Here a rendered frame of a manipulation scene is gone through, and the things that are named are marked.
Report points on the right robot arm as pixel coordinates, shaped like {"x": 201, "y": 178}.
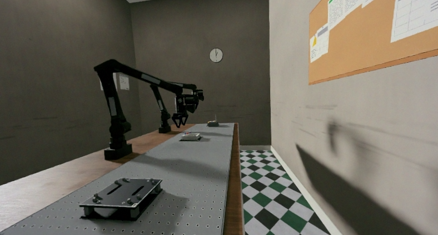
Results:
{"x": 119, "y": 125}

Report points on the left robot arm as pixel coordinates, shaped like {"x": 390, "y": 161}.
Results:
{"x": 165, "y": 117}

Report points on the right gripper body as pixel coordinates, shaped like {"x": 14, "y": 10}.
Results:
{"x": 176, "y": 115}

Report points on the white grid rack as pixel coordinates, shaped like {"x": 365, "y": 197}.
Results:
{"x": 189, "y": 137}

